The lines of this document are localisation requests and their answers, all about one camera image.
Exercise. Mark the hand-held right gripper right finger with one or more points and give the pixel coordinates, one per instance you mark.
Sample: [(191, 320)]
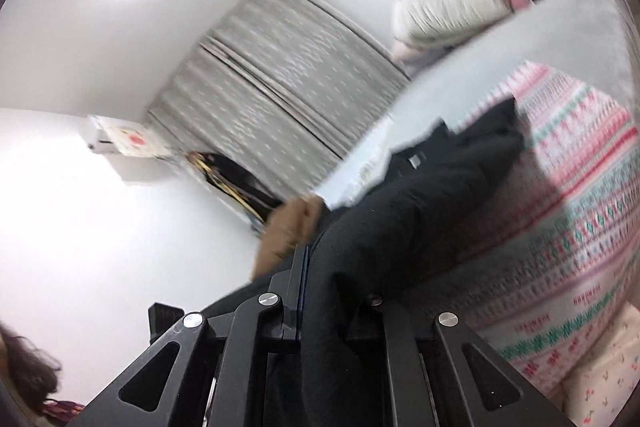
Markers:
[(400, 382)]

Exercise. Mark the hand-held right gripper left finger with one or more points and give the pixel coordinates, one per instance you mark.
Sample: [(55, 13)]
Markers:
[(250, 357)]

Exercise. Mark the black coat with brown lining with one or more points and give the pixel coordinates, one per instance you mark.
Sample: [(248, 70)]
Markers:
[(400, 217)]

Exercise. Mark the dark box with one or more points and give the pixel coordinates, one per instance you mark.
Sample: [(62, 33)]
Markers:
[(165, 322)]

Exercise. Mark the cherry print bed sheet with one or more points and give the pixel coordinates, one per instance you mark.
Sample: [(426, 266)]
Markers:
[(600, 372)]

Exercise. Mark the person's hair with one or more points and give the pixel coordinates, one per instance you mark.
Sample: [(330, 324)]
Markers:
[(25, 372)]

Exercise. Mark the white air conditioner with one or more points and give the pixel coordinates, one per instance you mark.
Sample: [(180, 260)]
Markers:
[(125, 137)]

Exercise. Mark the patterned striped blanket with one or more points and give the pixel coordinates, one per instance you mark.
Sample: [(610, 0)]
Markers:
[(575, 187)]

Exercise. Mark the grey dotted curtain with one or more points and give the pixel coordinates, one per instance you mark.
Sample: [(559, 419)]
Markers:
[(280, 82)]

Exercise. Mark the pale pink pillow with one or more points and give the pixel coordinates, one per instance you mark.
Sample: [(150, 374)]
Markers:
[(407, 53)]

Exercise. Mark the bed with grey sheet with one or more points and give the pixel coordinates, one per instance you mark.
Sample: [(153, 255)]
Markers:
[(500, 52)]

